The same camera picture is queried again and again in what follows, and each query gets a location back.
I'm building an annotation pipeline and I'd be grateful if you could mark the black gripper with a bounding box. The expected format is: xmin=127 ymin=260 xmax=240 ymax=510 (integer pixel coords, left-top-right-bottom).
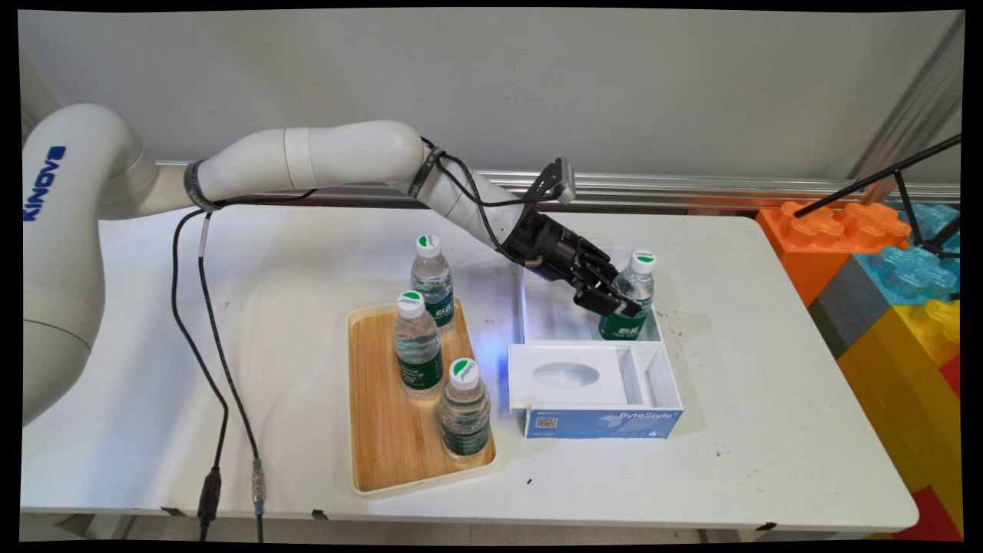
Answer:
xmin=503 ymin=214 xmax=643 ymax=320

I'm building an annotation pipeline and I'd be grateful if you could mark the clear water bottle green label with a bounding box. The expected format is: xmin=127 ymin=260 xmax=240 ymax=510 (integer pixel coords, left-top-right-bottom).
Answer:
xmin=597 ymin=249 xmax=658 ymax=341
xmin=409 ymin=233 xmax=455 ymax=331
xmin=393 ymin=290 xmax=445 ymax=400
xmin=438 ymin=357 xmax=492 ymax=460

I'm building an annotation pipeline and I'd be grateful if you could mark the blue box base white insert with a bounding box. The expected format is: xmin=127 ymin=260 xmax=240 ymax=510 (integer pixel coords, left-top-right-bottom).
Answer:
xmin=507 ymin=340 xmax=686 ymax=441

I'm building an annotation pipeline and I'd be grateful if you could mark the large orange building brick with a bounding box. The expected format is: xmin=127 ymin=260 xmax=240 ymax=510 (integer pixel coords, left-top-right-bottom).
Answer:
xmin=756 ymin=201 xmax=912 ymax=306

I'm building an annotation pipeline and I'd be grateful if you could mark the grey building brick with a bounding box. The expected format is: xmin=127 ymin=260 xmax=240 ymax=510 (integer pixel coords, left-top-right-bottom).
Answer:
xmin=808 ymin=257 xmax=892 ymax=358

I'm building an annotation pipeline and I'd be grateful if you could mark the black tripod stand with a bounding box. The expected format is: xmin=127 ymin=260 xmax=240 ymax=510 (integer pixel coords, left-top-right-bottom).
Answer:
xmin=793 ymin=134 xmax=962 ymax=258

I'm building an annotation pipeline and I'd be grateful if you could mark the wooden tray with cream rim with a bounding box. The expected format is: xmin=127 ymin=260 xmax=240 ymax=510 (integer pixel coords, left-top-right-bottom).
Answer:
xmin=347 ymin=303 xmax=498 ymax=496

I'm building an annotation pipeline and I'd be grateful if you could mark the translucent blue building brick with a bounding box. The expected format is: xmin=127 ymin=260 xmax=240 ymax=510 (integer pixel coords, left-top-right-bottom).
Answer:
xmin=854 ymin=246 xmax=961 ymax=306
xmin=895 ymin=204 xmax=961 ymax=248

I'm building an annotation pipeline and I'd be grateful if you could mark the large yellow building brick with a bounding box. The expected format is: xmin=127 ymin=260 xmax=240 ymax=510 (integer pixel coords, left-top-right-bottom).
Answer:
xmin=837 ymin=307 xmax=962 ymax=492

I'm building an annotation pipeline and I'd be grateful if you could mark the studded yellow building brick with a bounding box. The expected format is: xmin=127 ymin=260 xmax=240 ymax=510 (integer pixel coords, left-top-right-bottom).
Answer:
xmin=922 ymin=298 xmax=962 ymax=362

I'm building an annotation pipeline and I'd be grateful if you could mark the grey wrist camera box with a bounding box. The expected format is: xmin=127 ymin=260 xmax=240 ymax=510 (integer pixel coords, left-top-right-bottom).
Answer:
xmin=534 ymin=157 xmax=577 ymax=204

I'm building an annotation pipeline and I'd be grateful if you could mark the aluminium wall rail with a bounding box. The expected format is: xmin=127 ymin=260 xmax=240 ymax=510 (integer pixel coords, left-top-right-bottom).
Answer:
xmin=154 ymin=160 xmax=961 ymax=214

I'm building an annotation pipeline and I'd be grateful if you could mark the black cable strap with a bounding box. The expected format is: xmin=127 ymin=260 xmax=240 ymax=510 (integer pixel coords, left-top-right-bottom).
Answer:
xmin=183 ymin=159 xmax=225 ymax=213
xmin=409 ymin=144 xmax=446 ymax=199

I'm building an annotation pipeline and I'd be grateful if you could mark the aluminium frame post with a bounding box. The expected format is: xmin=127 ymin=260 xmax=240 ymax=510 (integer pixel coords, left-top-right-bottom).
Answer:
xmin=849 ymin=15 xmax=965 ymax=185

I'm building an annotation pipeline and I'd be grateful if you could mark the black cable with silver plug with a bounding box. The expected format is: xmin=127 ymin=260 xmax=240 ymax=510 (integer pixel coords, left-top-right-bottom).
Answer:
xmin=198 ymin=137 xmax=542 ymax=543

